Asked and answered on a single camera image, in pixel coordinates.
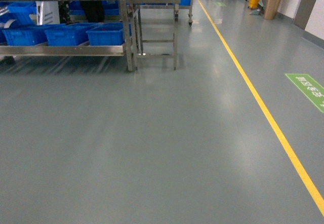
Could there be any stainless steel shelf rack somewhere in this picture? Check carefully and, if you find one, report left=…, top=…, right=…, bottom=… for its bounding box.
left=1, top=0, right=134, bottom=71

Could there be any steel step stand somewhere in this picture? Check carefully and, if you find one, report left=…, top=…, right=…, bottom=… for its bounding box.
left=127, top=0, right=181, bottom=69

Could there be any blue bin lower right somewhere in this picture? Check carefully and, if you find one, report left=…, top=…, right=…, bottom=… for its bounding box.
left=86, top=22, right=126, bottom=46

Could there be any blue bin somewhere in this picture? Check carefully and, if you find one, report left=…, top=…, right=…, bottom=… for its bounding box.
left=3, top=24, right=61, bottom=46
left=45, top=23, right=100, bottom=46
left=86, top=22, right=126, bottom=46

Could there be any blue bin lower middle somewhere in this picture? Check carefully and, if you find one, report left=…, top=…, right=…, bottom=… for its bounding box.
left=45, top=23, right=100, bottom=46

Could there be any blue bin lower left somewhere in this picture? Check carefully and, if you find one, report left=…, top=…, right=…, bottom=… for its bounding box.
left=3, top=24, right=61, bottom=46

